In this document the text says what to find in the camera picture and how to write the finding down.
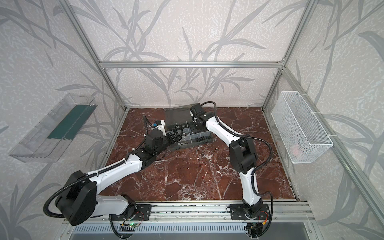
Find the grey compartment organizer box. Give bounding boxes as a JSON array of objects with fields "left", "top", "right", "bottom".
[{"left": 165, "top": 105, "right": 214, "bottom": 152}]

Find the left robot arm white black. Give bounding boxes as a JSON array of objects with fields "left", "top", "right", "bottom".
[{"left": 43, "top": 129, "right": 183, "bottom": 226}]

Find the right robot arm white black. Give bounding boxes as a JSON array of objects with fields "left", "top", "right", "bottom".
[{"left": 190, "top": 101, "right": 273, "bottom": 220}]

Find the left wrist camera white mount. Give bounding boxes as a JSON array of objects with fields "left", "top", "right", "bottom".
[{"left": 152, "top": 120, "right": 166, "bottom": 136}]

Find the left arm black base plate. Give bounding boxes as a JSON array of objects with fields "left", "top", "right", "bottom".
[{"left": 109, "top": 204, "right": 152, "bottom": 221}]

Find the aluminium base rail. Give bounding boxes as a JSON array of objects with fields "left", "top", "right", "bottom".
[{"left": 61, "top": 200, "right": 316, "bottom": 224}]

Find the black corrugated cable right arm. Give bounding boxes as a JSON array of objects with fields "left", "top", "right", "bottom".
[{"left": 200, "top": 100, "right": 274, "bottom": 196}]

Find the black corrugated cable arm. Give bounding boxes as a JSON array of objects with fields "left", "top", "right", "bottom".
[
  {"left": 42, "top": 158, "right": 127, "bottom": 218},
  {"left": 200, "top": 100, "right": 274, "bottom": 196}
]

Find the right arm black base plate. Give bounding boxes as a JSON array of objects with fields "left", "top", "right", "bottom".
[{"left": 229, "top": 204, "right": 271, "bottom": 221}]

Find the aluminium frame back crossbar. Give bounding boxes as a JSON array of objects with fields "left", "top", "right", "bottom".
[{"left": 100, "top": 61, "right": 283, "bottom": 69}]

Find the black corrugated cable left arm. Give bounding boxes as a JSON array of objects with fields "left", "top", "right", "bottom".
[{"left": 42, "top": 158, "right": 127, "bottom": 218}]

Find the white wire mesh basket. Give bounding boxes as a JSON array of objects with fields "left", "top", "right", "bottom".
[{"left": 272, "top": 91, "right": 334, "bottom": 164}]

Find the clear plastic wall bin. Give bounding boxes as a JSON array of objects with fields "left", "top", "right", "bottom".
[{"left": 9, "top": 94, "right": 98, "bottom": 163}]

